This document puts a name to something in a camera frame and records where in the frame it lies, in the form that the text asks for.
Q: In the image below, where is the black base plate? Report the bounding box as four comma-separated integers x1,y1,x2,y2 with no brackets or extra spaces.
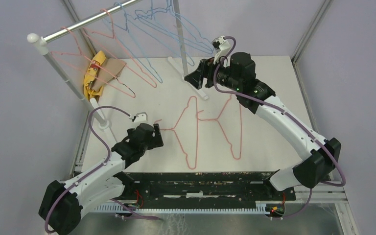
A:
116,172,296,210

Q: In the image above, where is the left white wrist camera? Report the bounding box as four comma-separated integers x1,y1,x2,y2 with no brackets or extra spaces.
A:
131,112,148,123

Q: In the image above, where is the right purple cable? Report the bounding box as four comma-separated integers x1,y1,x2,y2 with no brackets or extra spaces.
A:
212,35,347,220

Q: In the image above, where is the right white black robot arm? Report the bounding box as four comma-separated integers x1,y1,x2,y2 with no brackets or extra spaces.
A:
184,52,342,200

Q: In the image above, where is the yellow patterned cloth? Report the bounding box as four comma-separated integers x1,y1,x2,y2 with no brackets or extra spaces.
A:
83,51,106,100

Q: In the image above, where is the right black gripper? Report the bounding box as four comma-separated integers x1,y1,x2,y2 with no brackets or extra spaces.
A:
184,52,241,92

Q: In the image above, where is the white rack post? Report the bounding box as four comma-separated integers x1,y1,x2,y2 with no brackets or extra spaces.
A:
26,33,112,131
172,0,188,76

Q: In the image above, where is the silver horizontal rack rod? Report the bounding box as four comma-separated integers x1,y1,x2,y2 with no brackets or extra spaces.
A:
43,0,141,43

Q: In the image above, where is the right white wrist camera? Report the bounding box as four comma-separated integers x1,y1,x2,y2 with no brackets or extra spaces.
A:
211,36,236,64

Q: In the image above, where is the purple cable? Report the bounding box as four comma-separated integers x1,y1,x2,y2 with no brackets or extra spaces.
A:
212,35,347,220
44,105,134,234

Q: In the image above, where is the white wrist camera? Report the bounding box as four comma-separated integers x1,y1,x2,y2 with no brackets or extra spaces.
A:
131,112,148,123
211,36,236,64

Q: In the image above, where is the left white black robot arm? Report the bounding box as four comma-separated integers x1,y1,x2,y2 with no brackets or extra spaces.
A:
38,123,164,235

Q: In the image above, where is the left white rack post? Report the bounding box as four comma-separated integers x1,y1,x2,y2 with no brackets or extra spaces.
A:
26,33,112,131

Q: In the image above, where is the beige cloth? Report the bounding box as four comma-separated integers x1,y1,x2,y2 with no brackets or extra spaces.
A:
92,58,127,91

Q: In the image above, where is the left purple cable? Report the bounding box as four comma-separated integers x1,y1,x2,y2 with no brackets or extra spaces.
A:
44,105,134,234

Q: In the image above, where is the white toothed cable duct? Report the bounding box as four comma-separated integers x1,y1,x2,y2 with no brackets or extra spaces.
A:
90,201,270,215

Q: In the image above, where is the rear white rack post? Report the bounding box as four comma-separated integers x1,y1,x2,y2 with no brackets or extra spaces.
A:
172,0,188,76

